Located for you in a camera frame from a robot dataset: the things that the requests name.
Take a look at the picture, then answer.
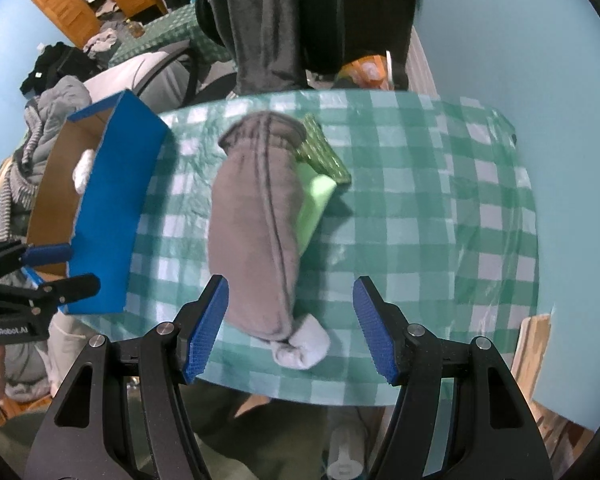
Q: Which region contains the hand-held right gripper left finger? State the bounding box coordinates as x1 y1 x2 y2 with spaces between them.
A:
22 274 230 480

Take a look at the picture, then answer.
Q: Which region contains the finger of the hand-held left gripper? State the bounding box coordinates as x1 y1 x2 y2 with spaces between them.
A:
0 240 74 282
0 273 101 318

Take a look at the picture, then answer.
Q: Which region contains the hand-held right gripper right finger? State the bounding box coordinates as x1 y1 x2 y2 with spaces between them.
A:
352 276 553 480

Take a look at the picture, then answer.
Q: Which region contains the blue cardboard box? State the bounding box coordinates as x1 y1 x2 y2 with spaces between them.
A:
25 89 172 316

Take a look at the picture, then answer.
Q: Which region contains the grey sock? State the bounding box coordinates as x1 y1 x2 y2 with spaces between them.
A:
206 110 331 371

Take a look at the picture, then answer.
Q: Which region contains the light green cloth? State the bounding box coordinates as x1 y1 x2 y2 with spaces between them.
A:
295 162 338 256

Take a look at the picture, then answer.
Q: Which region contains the green glitter scouring pad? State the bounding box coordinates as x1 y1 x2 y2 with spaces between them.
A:
292 114 352 186

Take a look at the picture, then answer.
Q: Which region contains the white sock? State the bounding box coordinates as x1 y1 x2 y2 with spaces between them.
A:
72 149 97 193

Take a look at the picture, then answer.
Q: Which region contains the white plastic bottle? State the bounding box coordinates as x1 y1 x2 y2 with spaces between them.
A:
327 427 366 480

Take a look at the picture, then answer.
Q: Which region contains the green checked tablecloth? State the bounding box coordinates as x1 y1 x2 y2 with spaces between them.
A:
65 87 541 408

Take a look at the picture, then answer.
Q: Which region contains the grey puffer jacket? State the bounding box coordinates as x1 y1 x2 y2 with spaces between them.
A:
0 76 93 241

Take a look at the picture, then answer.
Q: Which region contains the wooden board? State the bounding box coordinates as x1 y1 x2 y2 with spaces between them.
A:
510 314 596 466

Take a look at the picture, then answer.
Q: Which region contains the black clothes pile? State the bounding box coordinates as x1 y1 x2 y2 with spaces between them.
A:
20 42 103 98

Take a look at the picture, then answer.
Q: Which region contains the grey office chair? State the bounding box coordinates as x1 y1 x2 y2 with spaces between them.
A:
82 40 241 111

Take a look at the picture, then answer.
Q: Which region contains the grey and white clothes heap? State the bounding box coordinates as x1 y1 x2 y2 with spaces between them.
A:
82 27 121 56

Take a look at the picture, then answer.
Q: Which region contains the wooden wardrobe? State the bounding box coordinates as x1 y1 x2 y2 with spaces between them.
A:
19 0 168 48

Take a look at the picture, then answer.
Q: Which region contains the orange snack bag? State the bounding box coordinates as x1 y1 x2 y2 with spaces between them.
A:
336 54 396 91

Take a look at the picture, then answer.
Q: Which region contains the white ribbed radiator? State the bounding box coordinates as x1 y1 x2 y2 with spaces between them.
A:
405 25 441 98

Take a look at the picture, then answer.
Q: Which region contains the dark grey fleece garment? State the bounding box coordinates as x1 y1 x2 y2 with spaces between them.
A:
195 0 311 98

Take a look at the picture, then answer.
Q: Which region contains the black garment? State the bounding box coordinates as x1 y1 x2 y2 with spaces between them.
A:
300 0 421 91

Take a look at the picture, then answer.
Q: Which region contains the grey corrugated hose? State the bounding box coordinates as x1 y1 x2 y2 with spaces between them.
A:
0 160 15 242

